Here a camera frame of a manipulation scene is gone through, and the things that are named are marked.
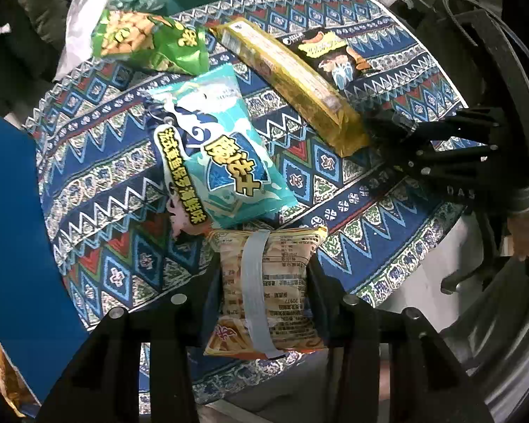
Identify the green snack bag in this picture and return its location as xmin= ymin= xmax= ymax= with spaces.
xmin=92 ymin=9 xmax=210 ymax=75

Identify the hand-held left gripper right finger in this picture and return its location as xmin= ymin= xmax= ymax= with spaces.
xmin=306 ymin=256 xmax=494 ymax=423

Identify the white plastic bag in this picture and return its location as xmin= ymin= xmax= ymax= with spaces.
xmin=53 ymin=0 xmax=133 ymax=82

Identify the blue-rimmed cardboard box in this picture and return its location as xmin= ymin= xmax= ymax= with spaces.
xmin=0 ymin=108 xmax=91 ymax=419

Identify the teal snack bag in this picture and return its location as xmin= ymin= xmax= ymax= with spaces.
xmin=147 ymin=64 xmax=299 ymax=239

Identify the olive green jacket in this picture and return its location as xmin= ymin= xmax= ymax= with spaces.
xmin=18 ymin=0 xmax=80 ymax=75

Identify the black snack bag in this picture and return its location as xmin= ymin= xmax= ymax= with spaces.
xmin=286 ymin=26 xmax=373 ymax=91

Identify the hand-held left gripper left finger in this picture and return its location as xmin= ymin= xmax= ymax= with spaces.
xmin=35 ymin=253 xmax=223 ymax=423

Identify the black cable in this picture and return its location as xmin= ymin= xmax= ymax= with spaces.
xmin=441 ymin=0 xmax=529 ymax=128

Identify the blue patterned tablecloth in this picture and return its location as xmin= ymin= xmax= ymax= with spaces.
xmin=24 ymin=0 xmax=470 ymax=406

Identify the orange snack bag printed back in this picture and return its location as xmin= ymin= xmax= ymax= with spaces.
xmin=203 ymin=226 xmax=329 ymax=360

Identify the person's right hand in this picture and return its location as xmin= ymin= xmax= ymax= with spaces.
xmin=507 ymin=205 xmax=529 ymax=262

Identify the long yellow snack packet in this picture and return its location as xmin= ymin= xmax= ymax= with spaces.
xmin=214 ymin=18 xmax=371 ymax=158

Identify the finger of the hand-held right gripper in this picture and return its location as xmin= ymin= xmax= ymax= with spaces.
xmin=381 ymin=143 xmax=433 ymax=180
xmin=362 ymin=111 xmax=419 ymax=146

